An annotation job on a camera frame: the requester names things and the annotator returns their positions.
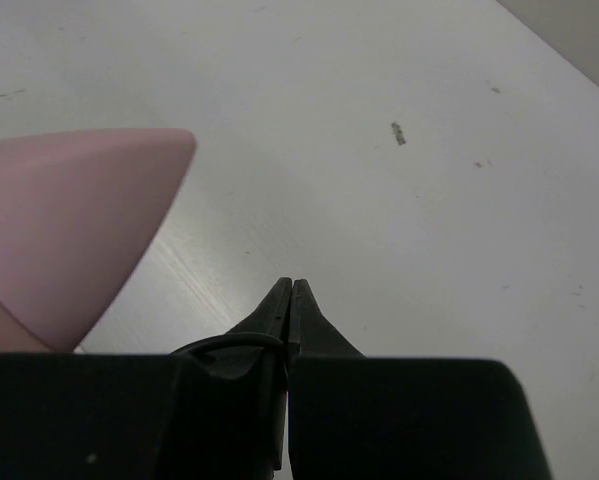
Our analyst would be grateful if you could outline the thin black headphone cable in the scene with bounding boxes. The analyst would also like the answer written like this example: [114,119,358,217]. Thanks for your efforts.
[186,333,284,366]

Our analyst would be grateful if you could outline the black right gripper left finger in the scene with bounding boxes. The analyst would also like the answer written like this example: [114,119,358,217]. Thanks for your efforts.
[0,278,292,479]

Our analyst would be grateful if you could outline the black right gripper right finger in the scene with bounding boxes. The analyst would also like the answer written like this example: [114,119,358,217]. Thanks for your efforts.
[287,280,551,479]

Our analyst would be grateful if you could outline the small grey sticker scrap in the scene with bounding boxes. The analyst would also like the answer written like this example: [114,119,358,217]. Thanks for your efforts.
[391,122,407,146]

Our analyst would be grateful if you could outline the pink blue cat-ear headphones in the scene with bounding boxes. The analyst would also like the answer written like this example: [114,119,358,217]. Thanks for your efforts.
[0,128,196,353]

